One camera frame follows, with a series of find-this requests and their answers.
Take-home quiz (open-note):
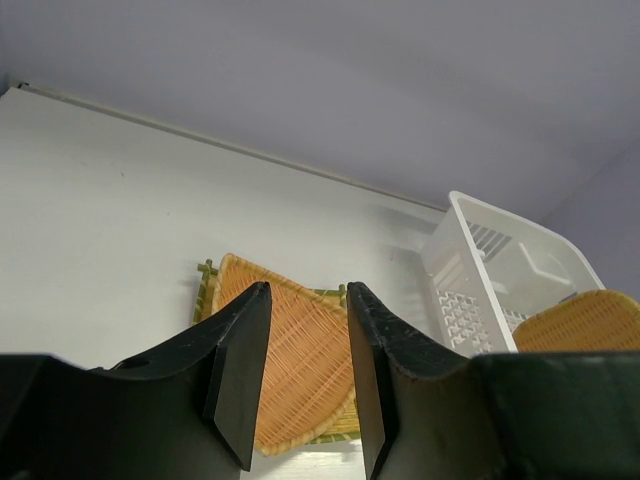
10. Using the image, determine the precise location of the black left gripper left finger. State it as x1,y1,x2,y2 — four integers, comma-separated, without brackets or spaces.
89,282,271,479

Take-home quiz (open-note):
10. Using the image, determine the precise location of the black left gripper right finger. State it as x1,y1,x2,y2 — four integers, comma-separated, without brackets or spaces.
347,282,500,479

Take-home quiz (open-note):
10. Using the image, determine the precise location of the square woven bamboo plate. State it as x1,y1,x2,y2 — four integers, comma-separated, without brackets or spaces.
192,257,361,446

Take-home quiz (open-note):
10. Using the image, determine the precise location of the white plastic dish rack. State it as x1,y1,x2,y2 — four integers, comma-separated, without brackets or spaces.
421,191,604,357

